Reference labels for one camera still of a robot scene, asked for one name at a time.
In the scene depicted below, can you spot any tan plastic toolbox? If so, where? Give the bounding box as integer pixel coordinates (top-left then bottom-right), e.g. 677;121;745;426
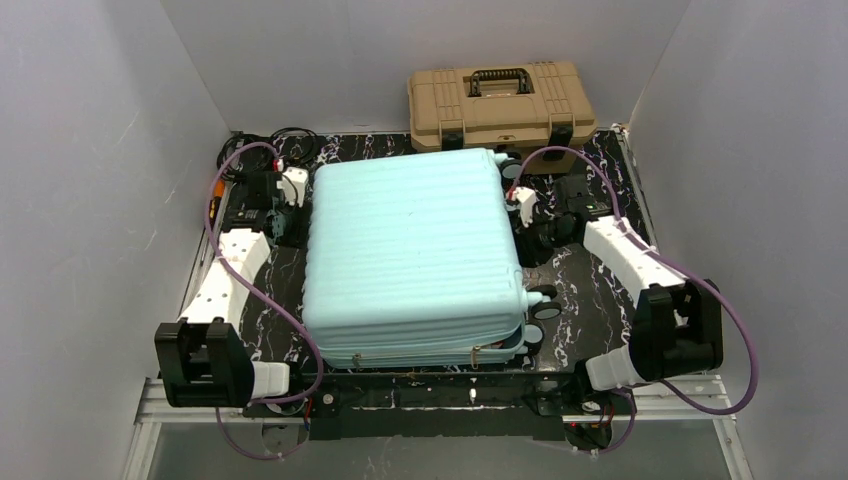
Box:
407;62;598;175

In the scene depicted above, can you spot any light blue suitcase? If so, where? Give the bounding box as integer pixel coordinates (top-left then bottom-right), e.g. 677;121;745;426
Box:
302;148;540;369

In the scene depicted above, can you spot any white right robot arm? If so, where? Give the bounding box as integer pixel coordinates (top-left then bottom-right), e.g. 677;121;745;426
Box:
506;175;724;396

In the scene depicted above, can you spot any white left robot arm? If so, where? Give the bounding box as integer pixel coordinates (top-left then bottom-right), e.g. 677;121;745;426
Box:
154;167;309;408

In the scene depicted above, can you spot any orange handled screwdriver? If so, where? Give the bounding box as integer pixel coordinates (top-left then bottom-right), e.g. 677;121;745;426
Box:
207;180;226;227

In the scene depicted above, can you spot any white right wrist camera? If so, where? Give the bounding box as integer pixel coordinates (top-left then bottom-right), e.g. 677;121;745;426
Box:
506;187;537;228

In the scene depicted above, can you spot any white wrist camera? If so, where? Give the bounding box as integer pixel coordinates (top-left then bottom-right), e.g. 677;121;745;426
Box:
506;187;537;228
274;158;309;207

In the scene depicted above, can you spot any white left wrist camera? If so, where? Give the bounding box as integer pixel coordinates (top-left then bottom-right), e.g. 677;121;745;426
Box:
274;158;309;207

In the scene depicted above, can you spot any black coiled cable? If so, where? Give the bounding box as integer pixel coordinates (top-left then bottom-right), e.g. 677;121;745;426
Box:
217;127;323;180

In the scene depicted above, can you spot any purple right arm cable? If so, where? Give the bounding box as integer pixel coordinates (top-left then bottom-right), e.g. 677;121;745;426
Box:
510;145;761;458

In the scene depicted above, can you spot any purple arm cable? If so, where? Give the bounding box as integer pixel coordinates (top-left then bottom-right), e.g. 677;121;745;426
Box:
510;145;761;458
203;141;326;462

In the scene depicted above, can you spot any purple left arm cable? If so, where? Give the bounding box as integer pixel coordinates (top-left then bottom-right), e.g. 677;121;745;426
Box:
203;141;326;462

